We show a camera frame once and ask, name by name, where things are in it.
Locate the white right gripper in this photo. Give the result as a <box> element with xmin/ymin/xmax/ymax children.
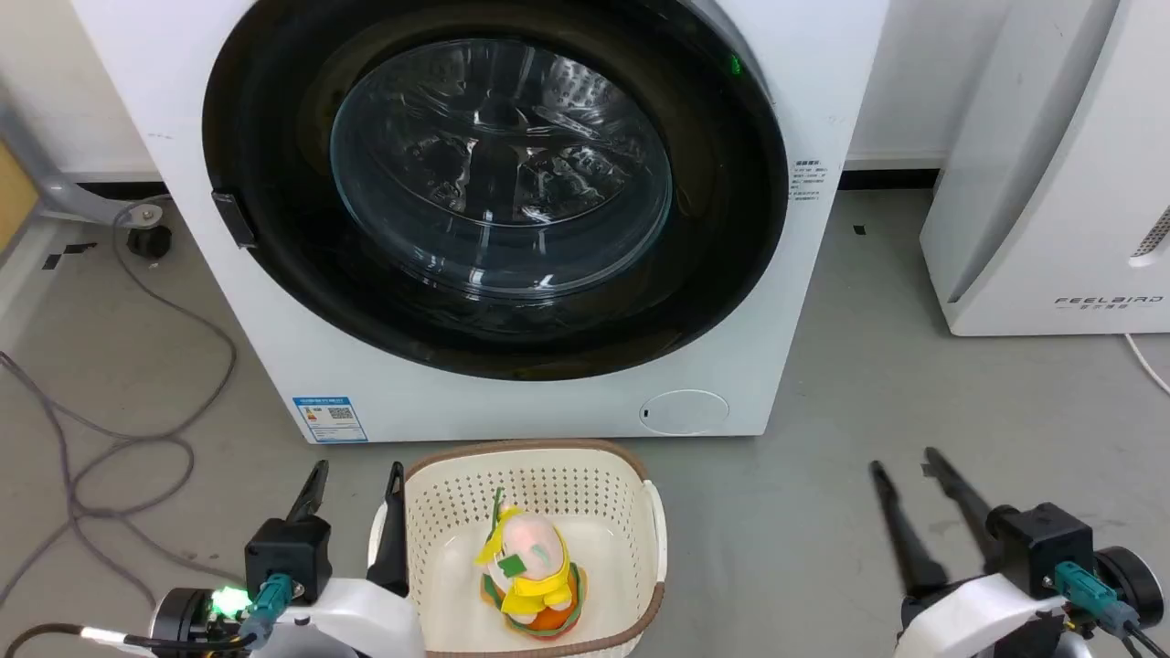
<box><xmin>868</xmin><ymin>446</ymin><xmax>1069</xmax><ymax>658</ymax></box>

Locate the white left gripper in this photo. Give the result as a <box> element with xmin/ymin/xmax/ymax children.
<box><xmin>272</xmin><ymin>459</ymin><xmax>429</xmax><ymax>658</ymax></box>

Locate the white front-load washing machine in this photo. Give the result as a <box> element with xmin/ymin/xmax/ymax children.
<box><xmin>69</xmin><ymin>0</ymin><xmax>892</xmax><ymax>446</ymax></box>

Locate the black round washer door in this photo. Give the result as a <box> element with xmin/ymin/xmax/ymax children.
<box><xmin>201</xmin><ymin>0</ymin><xmax>790</xmax><ymax>382</ymax></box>

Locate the blue energy label sticker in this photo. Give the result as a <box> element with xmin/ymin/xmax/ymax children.
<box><xmin>292</xmin><ymin>395</ymin><xmax>369</xmax><ymax>445</ymax></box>

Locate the pink doll in yellow coat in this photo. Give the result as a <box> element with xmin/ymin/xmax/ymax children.
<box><xmin>473</xmin><ymin>488</ymin><xmax>587</xmax><ymax>642</ymax></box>

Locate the round white filter cover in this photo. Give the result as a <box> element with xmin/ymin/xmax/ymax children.
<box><xmin>638</xmin><ymin>389</ymin><xmax>731</xmax><ymax>437</ymax></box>

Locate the cream perforated laundry basket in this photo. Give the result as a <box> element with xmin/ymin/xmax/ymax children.
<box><xmin>367</xmin><ymin>439</ymin><xmax>669</xmax><ymax>658</ymax></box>

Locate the black caster wheel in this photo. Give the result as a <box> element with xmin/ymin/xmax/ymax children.
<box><xmin>125</xmin><ymin>224</ymin><xmax>174</xmax><ymax>260</ymax></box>

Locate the white Feelbird air purifier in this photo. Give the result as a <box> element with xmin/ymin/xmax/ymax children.
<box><xmin>919</xmin><ymin>0</ymin><xmax>1170</xmax><ymax>338</ymax></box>

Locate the small printed text label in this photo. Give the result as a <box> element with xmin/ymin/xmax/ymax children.
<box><xmin>791</xmin><ymin>159</ymin><xmax>829</xmax><ymax>203</ymax></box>

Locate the tan wooden board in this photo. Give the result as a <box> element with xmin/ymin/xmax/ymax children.
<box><xmin>0</xmin><ymin>137</ymin><xmax>42</xmax><ymax>259</ymax></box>

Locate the teal plug left gripper cable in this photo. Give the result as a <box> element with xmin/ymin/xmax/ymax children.
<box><xmin>0</xmin><ymin>573</ymin><xmax>295</xmax><ymax>658</ymax></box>

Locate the teal plug gripper cable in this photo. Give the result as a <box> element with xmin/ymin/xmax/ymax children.
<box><xmin>1053</xmin><ymin>561</ymin><xmax>1170</xmax><ymax>658</ymax></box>
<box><xmin>0</xmin><ymin>573</ymin><xmax>295</xmax><ymax>658</ymax></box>

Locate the teal plug right gripper cable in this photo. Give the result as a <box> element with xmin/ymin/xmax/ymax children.
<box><xmin>1053</xmin><ymin>561</ymin><xmax>1170</xmax><ymax>658</ymax></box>

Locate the grey floor cable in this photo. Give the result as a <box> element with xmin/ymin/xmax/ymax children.
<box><xmin>0</xmin><ymin>196</ymin><xmax>239</xmax><ymax>611</ymax></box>

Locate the thin white power cable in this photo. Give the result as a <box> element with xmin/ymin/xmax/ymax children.
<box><xmin>1122</xmin><ymin>332</ymin><xmax>1170</xmax><ymax>397</ymax></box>

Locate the grey metal frame leg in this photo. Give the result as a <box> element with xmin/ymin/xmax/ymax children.
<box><xmin>0</xmin><ymin>99</ymin><xmax>165</xmax><ymax>228</ymax></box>

